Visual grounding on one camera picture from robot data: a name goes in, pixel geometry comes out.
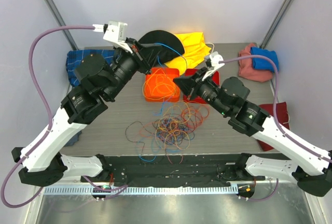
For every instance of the pink cloth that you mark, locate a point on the pink cloth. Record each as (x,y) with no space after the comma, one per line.
(246,69)

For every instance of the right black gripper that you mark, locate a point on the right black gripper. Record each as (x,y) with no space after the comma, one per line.
(190,85)

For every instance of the blue plaid cloth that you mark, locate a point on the blue plaid cloth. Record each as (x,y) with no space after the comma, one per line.
(74,59)

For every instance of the dark red cloth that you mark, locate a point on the dark red cloth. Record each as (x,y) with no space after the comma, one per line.
(282,116)

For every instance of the orange plastic box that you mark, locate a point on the orange plastic box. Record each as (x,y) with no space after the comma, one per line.
(159,85)

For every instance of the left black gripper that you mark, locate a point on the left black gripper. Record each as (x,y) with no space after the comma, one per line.
(147,54)

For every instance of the red plastic box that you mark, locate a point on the red plastic box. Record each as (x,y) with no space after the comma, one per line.
(199,100)

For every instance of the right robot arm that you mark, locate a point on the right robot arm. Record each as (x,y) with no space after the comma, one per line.
(307,166)

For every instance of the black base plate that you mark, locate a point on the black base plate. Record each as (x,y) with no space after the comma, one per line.
(174,171)

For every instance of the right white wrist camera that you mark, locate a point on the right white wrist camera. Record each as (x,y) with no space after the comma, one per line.
(213,61)

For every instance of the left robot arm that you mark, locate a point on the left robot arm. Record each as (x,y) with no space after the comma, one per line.
(100,82)

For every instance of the black cloth hat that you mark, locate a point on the black cloth hat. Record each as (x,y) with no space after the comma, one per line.
(170,44)

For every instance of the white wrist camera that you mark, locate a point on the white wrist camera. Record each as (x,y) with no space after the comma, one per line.
(213,61)
(114,33)

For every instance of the grey cloth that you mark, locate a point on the grey cloth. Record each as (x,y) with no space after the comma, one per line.
(73,140)

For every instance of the yellow cloth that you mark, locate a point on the yellow cloth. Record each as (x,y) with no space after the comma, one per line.
(195,51)

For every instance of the white cable duct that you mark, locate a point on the white cable duct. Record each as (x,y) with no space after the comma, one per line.
(89,189)

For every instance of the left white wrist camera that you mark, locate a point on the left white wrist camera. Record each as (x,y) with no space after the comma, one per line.
(114,33)

